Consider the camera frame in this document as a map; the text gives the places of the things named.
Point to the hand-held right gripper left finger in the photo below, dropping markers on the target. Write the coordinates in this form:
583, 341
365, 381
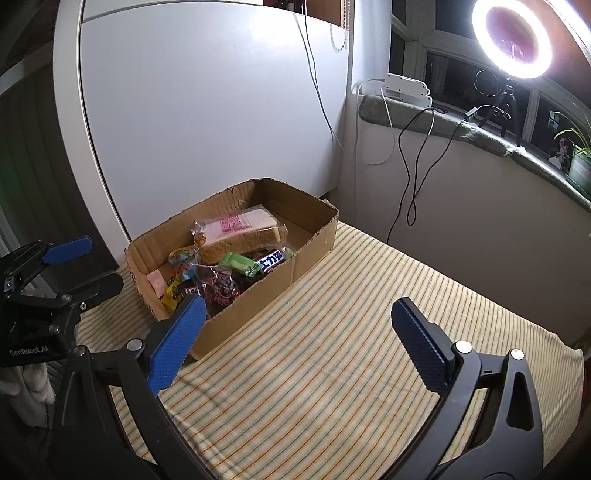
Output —
178, 341

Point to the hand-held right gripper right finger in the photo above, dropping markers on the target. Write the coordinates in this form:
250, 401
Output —
422, 346

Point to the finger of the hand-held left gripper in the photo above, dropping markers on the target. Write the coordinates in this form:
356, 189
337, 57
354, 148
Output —
69, 249
101, 286

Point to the yellow black snack packet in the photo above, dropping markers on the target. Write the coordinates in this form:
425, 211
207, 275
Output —
173, 295

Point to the brown chocolate bar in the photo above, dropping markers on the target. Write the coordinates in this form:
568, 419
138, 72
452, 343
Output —
271, 261
190, 291

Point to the pink snack packet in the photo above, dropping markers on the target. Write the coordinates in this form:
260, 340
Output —
156, 280

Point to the red dates packet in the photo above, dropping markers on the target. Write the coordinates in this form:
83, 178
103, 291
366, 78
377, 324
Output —
221, 286

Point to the brown cardboard box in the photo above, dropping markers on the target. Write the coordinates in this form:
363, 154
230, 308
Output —
258, 304

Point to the light green candy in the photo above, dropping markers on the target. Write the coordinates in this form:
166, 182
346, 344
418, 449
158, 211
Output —
240, 264

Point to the bagged sliced bread loaf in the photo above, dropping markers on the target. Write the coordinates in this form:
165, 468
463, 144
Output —
240, 235

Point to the striped bed sheet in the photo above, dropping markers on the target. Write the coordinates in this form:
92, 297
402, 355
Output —
346, 346

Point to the white wardrobe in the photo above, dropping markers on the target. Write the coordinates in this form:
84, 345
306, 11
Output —
207, 115

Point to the grey windowsill mat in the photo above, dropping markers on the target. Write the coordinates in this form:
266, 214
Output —
485, 138

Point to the potted spider plant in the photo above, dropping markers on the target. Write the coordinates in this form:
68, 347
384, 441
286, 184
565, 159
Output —
579, 168

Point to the white power strip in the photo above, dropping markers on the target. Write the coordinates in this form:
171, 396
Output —
406, 87

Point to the black tripod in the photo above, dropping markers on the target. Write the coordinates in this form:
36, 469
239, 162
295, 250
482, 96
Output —
508, 99

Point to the white window frame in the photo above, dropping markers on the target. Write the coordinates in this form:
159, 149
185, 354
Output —
418, 60

